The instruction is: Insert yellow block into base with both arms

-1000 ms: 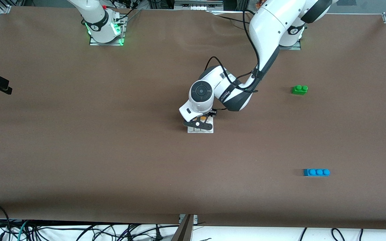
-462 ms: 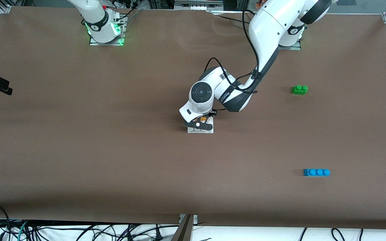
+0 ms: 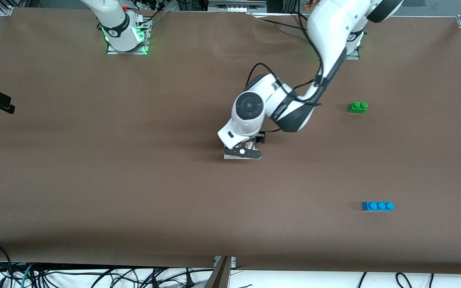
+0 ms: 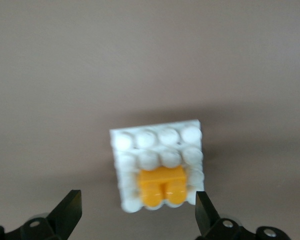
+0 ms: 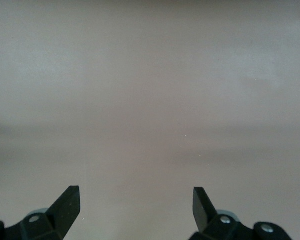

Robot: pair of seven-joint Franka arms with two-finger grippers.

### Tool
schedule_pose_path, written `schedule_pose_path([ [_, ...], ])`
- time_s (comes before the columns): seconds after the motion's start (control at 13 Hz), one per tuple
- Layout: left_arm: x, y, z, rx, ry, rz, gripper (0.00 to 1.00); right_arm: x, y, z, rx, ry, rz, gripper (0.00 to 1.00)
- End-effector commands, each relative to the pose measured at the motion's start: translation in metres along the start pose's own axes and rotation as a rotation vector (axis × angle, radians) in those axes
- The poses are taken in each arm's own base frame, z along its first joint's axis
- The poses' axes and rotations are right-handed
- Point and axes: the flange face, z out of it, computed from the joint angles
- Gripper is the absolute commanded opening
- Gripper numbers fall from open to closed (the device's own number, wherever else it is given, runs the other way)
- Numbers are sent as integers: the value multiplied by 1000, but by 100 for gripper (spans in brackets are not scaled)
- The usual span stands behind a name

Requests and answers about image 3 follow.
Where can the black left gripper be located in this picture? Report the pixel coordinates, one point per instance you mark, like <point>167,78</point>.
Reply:
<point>259,139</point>

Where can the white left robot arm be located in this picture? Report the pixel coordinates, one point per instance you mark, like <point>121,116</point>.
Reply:
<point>330,24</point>

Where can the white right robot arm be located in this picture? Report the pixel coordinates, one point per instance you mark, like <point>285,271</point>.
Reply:
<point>114,24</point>

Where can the green two-stud block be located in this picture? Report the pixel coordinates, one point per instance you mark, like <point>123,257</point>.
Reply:
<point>357,108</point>

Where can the blue three-stud block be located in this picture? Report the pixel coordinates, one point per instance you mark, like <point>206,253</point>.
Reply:
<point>377,206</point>

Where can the table cover sheet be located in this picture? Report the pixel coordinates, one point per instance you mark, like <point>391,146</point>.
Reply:
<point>134,180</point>

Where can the metal connector rack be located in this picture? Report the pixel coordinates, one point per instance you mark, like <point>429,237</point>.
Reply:
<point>236,6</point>

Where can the aluminium profile post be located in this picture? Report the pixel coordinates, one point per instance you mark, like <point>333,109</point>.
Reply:
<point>220,276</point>

